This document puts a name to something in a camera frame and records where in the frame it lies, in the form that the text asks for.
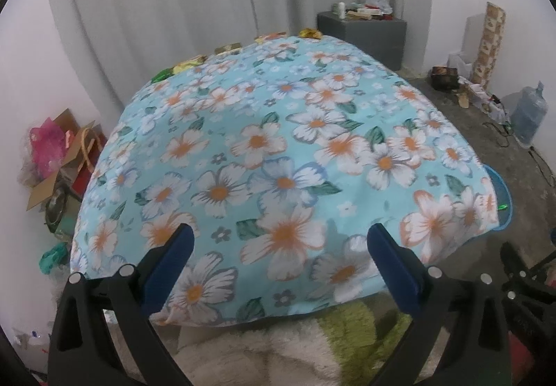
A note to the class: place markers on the teal plastic bag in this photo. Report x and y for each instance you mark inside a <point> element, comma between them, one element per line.
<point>54,257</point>

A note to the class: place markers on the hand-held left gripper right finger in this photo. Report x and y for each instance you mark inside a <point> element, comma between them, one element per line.
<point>391,268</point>

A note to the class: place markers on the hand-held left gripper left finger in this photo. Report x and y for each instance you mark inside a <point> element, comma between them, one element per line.
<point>169,264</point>

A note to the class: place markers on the round metal pot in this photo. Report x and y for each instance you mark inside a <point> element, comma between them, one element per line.
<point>58,207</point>

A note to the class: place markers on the open cardboard box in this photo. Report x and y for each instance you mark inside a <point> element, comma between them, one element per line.
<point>41,190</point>

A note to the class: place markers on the brown paper bag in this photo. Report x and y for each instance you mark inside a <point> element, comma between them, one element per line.
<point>84,147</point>

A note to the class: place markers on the blue floral tablecloth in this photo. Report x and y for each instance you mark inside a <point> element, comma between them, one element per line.
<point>282,177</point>

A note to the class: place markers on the checkered patterned roll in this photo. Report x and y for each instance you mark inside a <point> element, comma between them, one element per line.
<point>488,47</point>

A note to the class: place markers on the teal box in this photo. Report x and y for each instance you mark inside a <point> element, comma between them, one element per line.
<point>67,227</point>

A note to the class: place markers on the orange printed packet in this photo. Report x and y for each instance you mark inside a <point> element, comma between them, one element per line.
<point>270,38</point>

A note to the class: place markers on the clutter of small boxes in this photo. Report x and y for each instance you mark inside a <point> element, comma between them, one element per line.
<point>362,13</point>

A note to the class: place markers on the dark printed box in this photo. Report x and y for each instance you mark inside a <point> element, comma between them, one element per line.
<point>444,78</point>

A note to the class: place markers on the small white bottle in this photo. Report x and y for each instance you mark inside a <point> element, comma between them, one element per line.
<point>342,10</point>

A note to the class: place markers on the white and green fluffy rug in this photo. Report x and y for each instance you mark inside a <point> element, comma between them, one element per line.
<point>269,351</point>

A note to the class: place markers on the white plastic bag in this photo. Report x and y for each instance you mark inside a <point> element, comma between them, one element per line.
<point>459,64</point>

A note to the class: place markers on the gold foil wrapper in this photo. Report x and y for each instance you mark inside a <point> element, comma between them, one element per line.
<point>310,33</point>

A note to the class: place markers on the pink plastic bag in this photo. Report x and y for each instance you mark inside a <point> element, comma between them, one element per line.
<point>47,147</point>

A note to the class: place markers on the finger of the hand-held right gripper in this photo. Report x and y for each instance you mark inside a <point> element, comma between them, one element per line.
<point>517,264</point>

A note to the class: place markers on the yellow foil wrapper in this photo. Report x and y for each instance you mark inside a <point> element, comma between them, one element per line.
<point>187,65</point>

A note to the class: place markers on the blue plastic basket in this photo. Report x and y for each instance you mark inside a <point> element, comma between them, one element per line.
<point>501,194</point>

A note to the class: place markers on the blue water jug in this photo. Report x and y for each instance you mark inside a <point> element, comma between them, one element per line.
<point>527,116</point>

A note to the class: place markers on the green foil wrapper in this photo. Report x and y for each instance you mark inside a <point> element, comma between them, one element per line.
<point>161,75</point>

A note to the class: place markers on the brown gold packet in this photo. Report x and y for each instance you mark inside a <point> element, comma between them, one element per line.
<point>229,48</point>

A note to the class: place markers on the grey cabinet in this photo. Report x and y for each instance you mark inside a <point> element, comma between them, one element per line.
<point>365,40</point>

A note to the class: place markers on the pile of papers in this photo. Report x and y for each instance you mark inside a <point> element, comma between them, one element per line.
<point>484,101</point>

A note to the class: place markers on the brown paper scrap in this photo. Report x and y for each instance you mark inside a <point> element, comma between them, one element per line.
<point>462,100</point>

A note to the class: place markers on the white board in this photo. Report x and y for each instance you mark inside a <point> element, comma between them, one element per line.
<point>473,38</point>

